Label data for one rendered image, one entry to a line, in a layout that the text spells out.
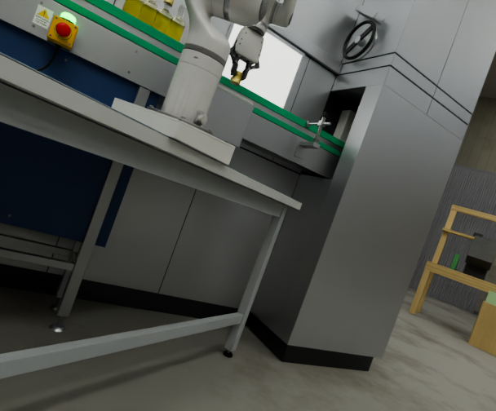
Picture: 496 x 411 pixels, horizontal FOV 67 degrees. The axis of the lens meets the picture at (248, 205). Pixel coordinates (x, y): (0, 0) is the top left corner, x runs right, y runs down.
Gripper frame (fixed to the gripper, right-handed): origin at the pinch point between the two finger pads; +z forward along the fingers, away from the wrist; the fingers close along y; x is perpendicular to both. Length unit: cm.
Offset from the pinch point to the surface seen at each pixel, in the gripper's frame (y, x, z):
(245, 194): -13.6, 12.1, 41.2
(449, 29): -100, -5, -73
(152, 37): 30.2, -12.5, 0.1
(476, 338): -423, -102, 103
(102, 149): 40, 45, 43
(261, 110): -24.7, -22.5, 2.7
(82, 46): 50, -10, 14
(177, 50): 20.7, -12.4, 0.1
